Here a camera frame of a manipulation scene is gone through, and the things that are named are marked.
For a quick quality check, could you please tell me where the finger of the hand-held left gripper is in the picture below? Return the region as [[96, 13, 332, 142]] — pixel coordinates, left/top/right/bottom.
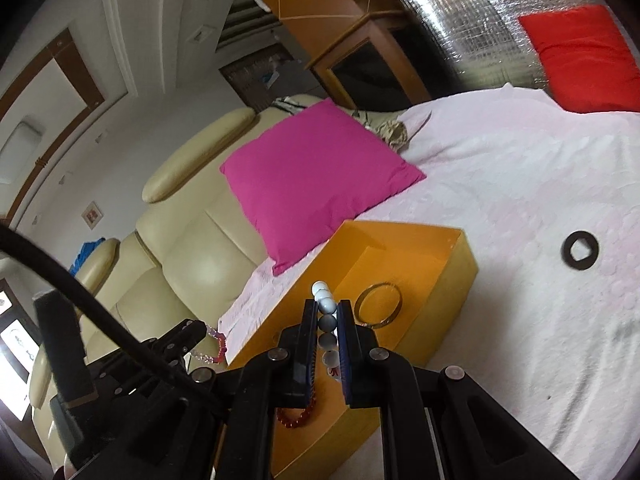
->
[[147, 319, 207, 356], [162, 352, 201, 377]]

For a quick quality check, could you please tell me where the blue cloth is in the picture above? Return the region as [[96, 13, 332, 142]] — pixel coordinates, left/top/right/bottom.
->
[[70, 240, 108, 278]]

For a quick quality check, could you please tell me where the silver foil mat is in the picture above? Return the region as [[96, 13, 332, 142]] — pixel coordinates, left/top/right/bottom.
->
[[390, 0, 621, 106]]

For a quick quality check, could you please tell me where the silver metal bangle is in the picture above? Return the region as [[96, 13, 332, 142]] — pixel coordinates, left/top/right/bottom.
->
[[354, 283, 402, 330]]

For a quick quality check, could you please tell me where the wooden cabinet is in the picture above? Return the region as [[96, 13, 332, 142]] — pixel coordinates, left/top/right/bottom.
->
[[220, 0, 436, 111]]

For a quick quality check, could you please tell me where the red bead bracelet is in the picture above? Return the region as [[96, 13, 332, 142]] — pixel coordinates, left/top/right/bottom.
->
[[276, 395, 318, 423]]

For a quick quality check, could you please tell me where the red pillow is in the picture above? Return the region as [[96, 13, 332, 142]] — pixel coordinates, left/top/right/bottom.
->
[[517, 4, 640, 115]]

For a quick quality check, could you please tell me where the small framed wall picture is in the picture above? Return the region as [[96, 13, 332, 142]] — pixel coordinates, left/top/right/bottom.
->
[[81, 201, 103, 229]]

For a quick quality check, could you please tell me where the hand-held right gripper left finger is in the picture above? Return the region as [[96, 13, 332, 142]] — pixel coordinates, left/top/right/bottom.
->
[[190, 297, 321, 480]]

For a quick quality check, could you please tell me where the dark red ring bangle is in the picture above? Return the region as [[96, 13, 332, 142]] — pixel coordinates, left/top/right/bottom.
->
[[561, 232, 600, 272]]

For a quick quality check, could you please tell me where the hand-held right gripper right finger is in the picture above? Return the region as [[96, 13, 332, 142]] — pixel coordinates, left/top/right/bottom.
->
[[336, 299, 576, 480]]

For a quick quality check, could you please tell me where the white bead bracelet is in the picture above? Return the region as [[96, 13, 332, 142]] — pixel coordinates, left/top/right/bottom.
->
[[311, 281, 343, 378]]

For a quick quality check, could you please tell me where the cream leather sofa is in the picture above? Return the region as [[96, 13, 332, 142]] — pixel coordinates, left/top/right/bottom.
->
[[25, 92, 331, 461]]

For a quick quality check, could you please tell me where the magenta pillow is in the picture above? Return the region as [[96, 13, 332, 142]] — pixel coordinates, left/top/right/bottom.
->
[[220, 97, 427, 277]]

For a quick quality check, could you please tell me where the white wall air conditioner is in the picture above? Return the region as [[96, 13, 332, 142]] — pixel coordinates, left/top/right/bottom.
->
[[0, 117, 41, 186]]

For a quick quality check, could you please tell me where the camouflage cloth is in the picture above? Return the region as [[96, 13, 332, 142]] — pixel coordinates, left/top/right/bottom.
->
[[350, 107, 433, 153]]

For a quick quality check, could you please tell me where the black cable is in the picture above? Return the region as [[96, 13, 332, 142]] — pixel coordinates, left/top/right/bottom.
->
[[0, 225, 226, 411]]

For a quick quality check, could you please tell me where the orange box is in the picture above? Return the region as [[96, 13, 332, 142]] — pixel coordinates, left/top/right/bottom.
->
[[226, 219, 478, 473]]

